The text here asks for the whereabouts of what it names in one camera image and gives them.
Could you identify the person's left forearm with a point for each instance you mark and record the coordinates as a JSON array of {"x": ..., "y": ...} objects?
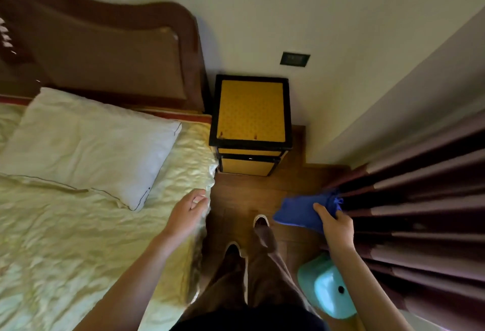
[{"x": 130, "y": 285}]

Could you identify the person's right shoe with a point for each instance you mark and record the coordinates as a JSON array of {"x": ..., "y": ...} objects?
[{"x": 261, "y": 221}]

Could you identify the brown curtain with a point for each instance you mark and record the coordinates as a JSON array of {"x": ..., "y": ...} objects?
[{"x": 420, "y": 224}]

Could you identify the person's left hand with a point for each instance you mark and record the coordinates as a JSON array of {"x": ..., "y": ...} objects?
[{"x": 185, "y": 215}]

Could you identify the person's brown trousers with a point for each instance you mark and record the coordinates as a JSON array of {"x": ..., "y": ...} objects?
[{"x": 254, "y": 277}]

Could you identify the yellow black bedside cabinet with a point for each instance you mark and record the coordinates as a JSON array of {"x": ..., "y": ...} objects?
[{"x": 251, "y": 122}]

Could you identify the person's left shoe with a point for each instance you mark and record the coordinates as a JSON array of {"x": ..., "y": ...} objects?
[{"x": 235, "y": 250}]

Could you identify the person's right hand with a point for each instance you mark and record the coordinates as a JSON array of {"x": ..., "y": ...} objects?
[{"x": 338, "y": 229}]

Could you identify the dark wall socket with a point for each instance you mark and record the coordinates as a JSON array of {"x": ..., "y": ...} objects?
[{"x": 294, "y": 59}]

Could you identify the turquoise plastic stool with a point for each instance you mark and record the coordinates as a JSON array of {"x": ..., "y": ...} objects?
[{"x": 326, "y": 285}]

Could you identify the person's right thumb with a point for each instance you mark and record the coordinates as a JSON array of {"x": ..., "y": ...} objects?
[{"x": 323, "y": 213}]

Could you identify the brown wooden headboard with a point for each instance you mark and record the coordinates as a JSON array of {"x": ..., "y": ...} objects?
[{"x": 98, "y": 43}]

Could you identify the person's left thumb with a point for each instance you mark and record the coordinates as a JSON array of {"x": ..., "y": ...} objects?
[{"x": 191, "y": 193}]

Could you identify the blue cloth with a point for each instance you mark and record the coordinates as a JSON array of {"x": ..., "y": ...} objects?
[{"x": 303, "y": 210}]

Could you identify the white pillow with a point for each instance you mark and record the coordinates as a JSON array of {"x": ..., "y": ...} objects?
[{"x": 89, "y": 145}]

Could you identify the person's right forearm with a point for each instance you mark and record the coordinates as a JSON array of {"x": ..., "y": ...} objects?
[{"x": 365, "y": 289}]

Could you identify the person's shoe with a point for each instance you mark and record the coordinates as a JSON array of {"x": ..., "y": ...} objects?
[
  {"x": 261, "y": 221},
  {"x": 235, "y": 250}
]

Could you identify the pale green bed sheet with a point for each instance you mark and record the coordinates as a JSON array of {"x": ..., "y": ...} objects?
[{"x": 87, "y": 236}]

